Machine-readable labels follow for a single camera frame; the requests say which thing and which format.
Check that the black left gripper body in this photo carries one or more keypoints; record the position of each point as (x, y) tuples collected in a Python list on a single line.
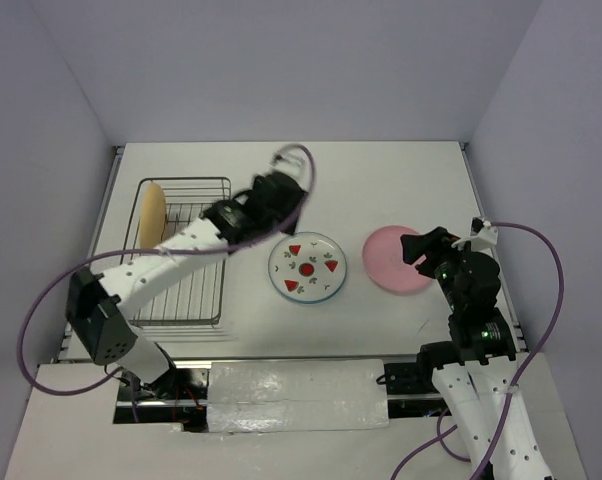
[(285, 218)]

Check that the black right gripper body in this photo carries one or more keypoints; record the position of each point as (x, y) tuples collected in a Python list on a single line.
[(444, 273)]

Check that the pink plate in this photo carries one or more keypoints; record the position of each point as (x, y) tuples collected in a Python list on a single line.
[(382, 257)]

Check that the white plate blue rim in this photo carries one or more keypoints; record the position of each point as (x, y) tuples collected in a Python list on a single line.
[(307, 268)]

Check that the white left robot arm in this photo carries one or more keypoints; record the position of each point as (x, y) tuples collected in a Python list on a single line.
[(101, 306)]

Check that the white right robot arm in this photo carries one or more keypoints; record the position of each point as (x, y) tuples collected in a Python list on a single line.
[(476, 371)]

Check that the yellow plate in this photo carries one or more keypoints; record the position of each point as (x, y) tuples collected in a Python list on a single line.
[(153, 215)]

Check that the silver foil tape cover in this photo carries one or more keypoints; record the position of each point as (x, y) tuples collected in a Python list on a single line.
[(296, 396)]

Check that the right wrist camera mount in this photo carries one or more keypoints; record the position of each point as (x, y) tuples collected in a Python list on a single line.
[(483, 236)]

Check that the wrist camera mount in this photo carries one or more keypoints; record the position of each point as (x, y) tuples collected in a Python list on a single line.
[(291, 161), (483, 236)]

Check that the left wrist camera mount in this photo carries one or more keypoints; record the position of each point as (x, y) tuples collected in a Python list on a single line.
[(291, 161)]

